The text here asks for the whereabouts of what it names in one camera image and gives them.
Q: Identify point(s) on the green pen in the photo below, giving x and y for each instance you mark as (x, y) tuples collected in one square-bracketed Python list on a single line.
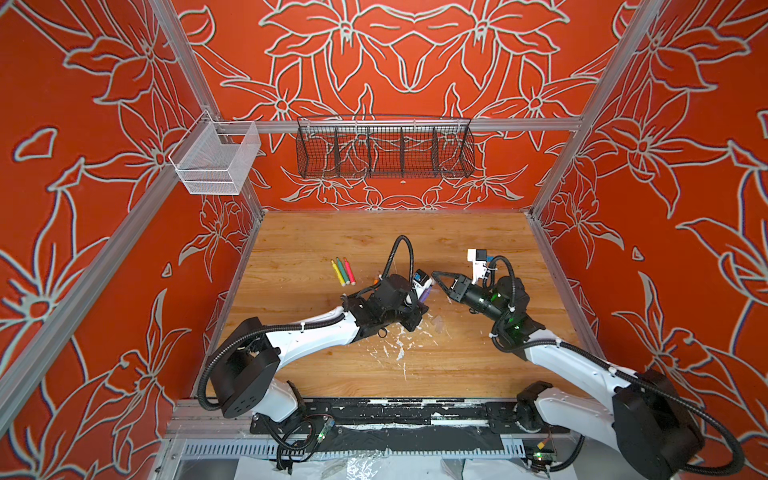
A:
[(342, 271)]

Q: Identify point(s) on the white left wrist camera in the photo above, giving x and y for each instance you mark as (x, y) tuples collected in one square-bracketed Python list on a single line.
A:
[(421, 280)]

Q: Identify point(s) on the aluminium frame post right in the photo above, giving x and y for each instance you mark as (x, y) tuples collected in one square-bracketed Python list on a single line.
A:
[(626, 47)]

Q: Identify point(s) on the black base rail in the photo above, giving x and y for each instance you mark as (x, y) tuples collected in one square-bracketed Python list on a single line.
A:
[(461, 426)]

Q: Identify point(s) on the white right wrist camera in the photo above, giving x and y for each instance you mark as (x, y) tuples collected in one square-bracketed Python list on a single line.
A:
[(481, 271)]

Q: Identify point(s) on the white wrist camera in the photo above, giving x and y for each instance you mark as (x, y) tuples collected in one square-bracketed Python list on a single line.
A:
[(481, 271), (421, 280)]

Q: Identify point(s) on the yellow pen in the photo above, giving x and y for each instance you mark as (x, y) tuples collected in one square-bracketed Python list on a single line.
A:
[(338, 272)]

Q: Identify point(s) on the pink pen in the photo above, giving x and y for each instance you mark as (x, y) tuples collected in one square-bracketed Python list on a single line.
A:
[(349, 272)]

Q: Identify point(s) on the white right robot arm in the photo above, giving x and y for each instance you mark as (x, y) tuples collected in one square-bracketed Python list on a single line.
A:
[(638, 414)]

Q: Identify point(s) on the purple pen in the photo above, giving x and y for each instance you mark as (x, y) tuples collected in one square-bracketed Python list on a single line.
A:
[(424, 294)]

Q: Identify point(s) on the black wire basket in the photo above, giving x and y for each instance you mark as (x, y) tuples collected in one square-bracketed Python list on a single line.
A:
[(360, 147)]

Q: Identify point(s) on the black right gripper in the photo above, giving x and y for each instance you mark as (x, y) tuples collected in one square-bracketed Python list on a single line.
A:
[(462, 281)]

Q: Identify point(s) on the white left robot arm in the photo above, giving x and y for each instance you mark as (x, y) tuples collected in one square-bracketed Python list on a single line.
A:
[(239, 377)]

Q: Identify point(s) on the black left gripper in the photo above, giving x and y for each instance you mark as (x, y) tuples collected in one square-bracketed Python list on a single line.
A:
[(415, 313)]

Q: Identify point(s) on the white mesh basket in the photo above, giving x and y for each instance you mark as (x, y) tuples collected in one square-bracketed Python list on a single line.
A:
[(210, 160)]

